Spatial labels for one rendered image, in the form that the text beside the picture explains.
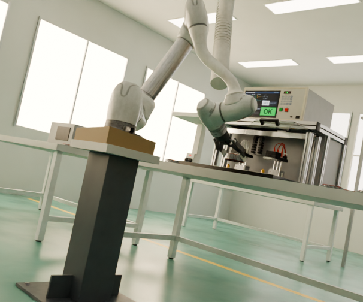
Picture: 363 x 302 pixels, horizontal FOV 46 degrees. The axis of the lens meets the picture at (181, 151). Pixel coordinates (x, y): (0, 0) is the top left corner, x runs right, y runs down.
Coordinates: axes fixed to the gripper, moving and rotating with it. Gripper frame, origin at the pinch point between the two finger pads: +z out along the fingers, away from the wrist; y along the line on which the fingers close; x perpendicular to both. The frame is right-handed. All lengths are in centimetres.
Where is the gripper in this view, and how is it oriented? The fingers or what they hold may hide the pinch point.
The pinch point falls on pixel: (235, 157)
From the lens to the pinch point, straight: 235.6
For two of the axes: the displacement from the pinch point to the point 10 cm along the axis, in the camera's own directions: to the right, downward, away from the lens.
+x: 5.0, -7.5, 4.3
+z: 4.6, 6.5, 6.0
